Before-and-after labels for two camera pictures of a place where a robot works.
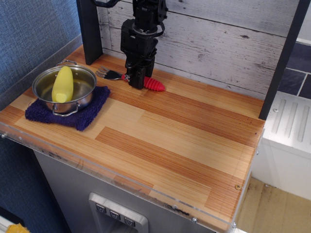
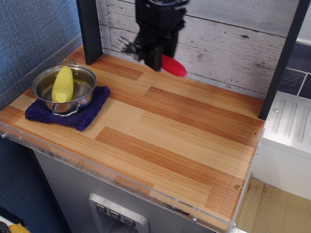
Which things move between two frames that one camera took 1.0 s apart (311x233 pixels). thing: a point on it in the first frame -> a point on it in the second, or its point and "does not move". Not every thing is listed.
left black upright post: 89,21 does not move
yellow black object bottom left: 17,228 does not move
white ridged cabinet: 283,156 does not move
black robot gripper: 140,50 -> 159,22
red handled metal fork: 105,73 -> 168,63
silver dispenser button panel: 109,216 does not move
